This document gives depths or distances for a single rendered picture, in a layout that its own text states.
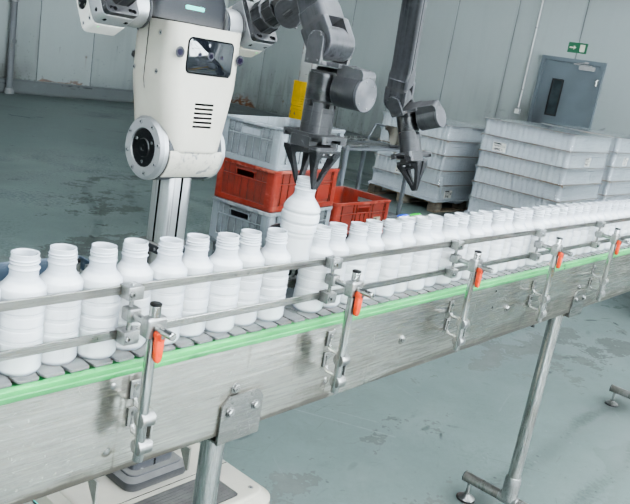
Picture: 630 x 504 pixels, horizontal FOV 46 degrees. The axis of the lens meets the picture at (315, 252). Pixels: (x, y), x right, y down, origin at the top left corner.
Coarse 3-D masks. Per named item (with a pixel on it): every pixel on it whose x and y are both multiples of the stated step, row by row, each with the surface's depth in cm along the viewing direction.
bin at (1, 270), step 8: (80, 256) 170; (0, 264) 157; (8, 264) 158; (40, 264) 164; (0, 272) 157; (8, 272) 158; (40, 272) 164; (0, 280) 158; (184, 448) 142; (184, 456) 142; (184, 464) 142; (96, 480) 126; (96, 488) 126; (96, 496) 127
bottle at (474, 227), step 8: (472, 216) 185; (480, 216) 185; (472, 224) 185; (480, 224) 185; (472, 232) 184; (480, 232) 185; (472, 248) 185; (480, 248) 186; (472, 256) 186; (464, 264) 186; (464, 272) 187
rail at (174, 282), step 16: (576, 224) 229; (592, 224) 239; (464, 240) 178; (480, 240) 184; (608, 240) 254; (352, 256) 146; (368, 256) 150; (512, 256) 201; (528, 256) 209; (80, 272) 109; (224, 272) 121; (240, 272) 124; (256, 272) 126; (272, 272) 130; (432, 272) 171; (112, 288) 105; (160, 288) 112; (368, 288) 153; (0, 304) 93; (16, 304) 95; (32, 304) 96; (48, 304) 98; (256, 304) 129; (272, 304) 132; (288, 304) 135; (176, 320) 116; (192, 320) 118; (208, 320) 121; (80, 336) 104; (96, 336) 105; (112, 336) 107; (0, 352) 95; (16, 352) 97; (32, 352) 98
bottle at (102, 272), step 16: (96, 256) 105; (112, 256) 105; (96, 272) 105; (112, 272) 106; (96, 288) 105; (96, 304) 105; (112, 304) 106; (80, 320) 106; (96, 320) 106; (112, 320) 107; (80, 352) 107; (96, 352) 107; (112, 352) 109
